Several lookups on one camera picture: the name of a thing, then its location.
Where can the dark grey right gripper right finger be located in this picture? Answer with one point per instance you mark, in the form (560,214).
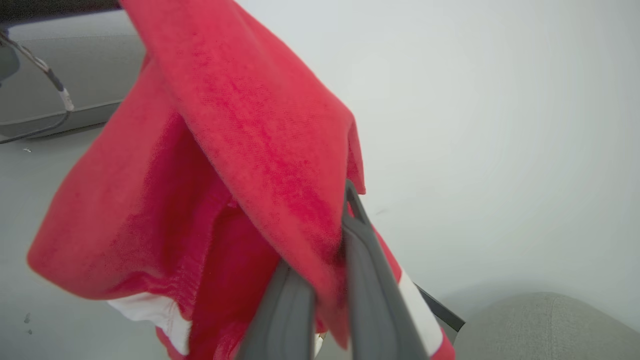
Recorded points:
(372,300)

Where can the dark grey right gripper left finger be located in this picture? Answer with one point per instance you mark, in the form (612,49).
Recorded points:
(282,325)

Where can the red garment with white stripe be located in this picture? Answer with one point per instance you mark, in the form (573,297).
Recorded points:
(240,125)

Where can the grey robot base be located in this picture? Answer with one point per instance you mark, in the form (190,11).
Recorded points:
(95,70)

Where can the dark grey baseboard strip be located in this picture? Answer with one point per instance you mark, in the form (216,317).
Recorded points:
(442,312)

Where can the grey fabric sofa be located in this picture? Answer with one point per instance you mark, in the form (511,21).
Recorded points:
(545,330)

